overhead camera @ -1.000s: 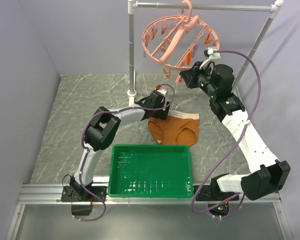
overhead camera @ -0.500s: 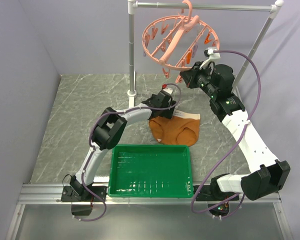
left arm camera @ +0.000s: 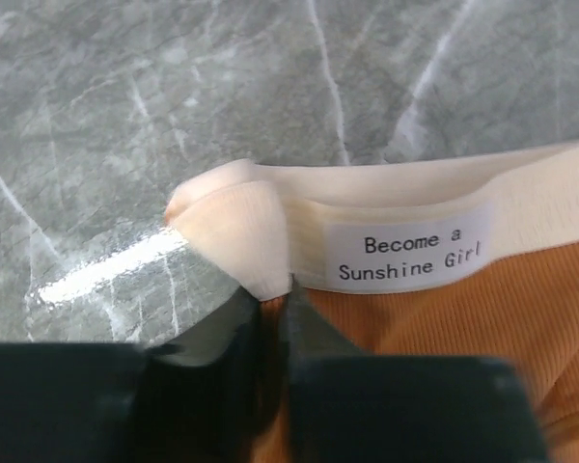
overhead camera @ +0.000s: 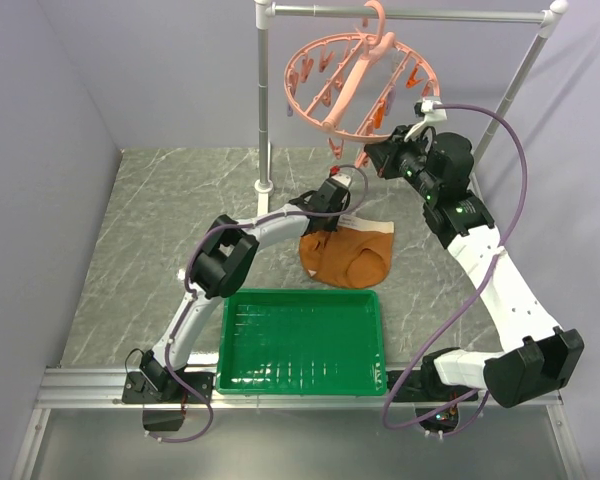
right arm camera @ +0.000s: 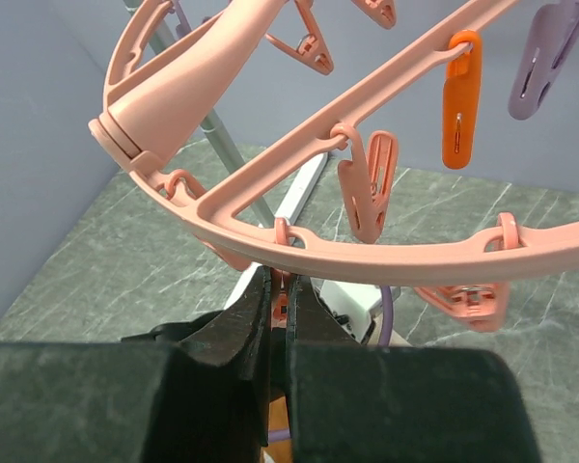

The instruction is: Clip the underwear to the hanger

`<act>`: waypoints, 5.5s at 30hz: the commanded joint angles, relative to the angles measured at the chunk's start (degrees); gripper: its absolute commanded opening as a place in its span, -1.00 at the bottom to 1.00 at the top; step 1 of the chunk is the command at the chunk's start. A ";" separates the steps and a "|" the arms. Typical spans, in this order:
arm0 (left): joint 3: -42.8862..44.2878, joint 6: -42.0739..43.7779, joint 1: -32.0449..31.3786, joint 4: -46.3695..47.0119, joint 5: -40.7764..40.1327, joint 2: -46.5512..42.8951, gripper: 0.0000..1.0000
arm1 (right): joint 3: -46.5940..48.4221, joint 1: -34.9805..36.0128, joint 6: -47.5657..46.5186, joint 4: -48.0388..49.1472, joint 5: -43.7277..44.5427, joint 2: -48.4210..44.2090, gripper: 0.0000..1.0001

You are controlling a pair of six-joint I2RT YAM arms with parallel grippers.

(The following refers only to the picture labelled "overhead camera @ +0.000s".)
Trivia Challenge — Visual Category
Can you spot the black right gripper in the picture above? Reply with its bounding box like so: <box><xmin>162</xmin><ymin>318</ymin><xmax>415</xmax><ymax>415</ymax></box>
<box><xmin>366</xmin><ymin>125</ymin><xmax>441</xmax><ymax>201</ymax></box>

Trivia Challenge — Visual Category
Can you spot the pink clothes peg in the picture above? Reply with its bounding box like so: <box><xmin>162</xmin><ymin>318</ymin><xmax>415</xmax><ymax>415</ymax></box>
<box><xmin>354</xmin><ymin>149</ymin><xmax>370</xmax><ymax>168</ymax></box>

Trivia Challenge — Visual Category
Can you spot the orange underwear with cream waistband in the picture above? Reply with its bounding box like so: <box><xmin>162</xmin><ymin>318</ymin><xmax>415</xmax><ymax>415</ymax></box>
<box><xmin>298</xmin><ymin>215</ymin><xmax>395</xmax><ymax>289</ymax></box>

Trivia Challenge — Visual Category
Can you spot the pink round clip hanger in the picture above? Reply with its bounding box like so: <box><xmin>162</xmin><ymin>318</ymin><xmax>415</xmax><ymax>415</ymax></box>
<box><xmin>283</xmin><ymin>1</ymin><xmax>441</xmax><ymax>159</ymax></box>

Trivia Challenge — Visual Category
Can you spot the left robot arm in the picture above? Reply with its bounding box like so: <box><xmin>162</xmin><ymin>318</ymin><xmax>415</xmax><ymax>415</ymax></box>
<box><xmin>127</xmin><ymin>173</ymin><xmax>352</xmax><ymax>402</ymax></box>

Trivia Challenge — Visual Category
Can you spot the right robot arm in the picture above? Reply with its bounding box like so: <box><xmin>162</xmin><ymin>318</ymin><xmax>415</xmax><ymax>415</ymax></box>
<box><xmin>364</xmin><ymin>126</ymin><xmax>584</xmax><ymax>408</ymax></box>

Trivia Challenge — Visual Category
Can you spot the orange clothes peg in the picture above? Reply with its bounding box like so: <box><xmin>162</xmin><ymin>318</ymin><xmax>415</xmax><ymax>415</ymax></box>
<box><xmin>371</xmin><ymin>102</ymin><xmax>386</xmax><ymax>132</ymax></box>

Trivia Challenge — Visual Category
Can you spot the purple clothes peg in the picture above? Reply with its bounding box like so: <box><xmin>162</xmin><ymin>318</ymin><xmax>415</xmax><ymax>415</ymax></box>
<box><xmin>384</xmin><ymin>88</ymin><xmax>396</xmax><ymax>116</ymax></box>

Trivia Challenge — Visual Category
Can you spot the green plastic tray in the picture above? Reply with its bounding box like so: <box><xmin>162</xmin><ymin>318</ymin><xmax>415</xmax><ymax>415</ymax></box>
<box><xmin>215</xmin><ymin>289</ymin><xmax>387</xmax><ymax>397</ymax></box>

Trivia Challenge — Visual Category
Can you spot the metal clothes rack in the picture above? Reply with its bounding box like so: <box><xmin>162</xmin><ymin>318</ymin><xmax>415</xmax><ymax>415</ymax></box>
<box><xmin>254</xmin><ymin>1</ymin><xmax>568</xmax><ymax>214</ymax></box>

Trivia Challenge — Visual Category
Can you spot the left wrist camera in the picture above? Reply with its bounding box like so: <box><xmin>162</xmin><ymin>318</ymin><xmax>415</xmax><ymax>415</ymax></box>
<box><xmin>329</xmin><ymin>166</ymin><xmax>352</xmax><ymax>190</ymax></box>

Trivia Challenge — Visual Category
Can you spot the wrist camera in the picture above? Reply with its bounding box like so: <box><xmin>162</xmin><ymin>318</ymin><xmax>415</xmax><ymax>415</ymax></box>
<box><xmin>329</xmin><ymin>166</ymin><xmax>352</xmax><ymax>190</ymax></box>
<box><xmin>404</xmin><ymin>96</ymin><xmax>447</xmax><ymax>141</ymax></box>

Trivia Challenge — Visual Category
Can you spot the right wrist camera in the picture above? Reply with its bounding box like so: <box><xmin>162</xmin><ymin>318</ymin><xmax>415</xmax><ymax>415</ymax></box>
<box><xmin>404</xmin><ymin>96</ymin><xmax>447</xmax><ymax>141</ymax></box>

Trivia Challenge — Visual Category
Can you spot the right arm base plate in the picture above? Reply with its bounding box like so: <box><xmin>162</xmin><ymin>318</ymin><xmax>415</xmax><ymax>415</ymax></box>
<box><xmin>392</xmin><ymin>369</ymin><xmax>470</xmax><ymax>434</ymax></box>

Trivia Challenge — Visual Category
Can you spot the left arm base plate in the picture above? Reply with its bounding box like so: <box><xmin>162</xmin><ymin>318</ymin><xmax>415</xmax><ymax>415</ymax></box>
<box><xmin>121</xmin><ymin>371</ymin><xmax>203</xmax><ymax>433</ymax></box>

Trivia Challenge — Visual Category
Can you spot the aluminium frame rail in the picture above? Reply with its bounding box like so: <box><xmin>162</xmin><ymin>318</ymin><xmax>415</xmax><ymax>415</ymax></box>
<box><xmin>9</xmin><ymin>364</ymin><xmax>591</xmax><ymax>480</ymax></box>

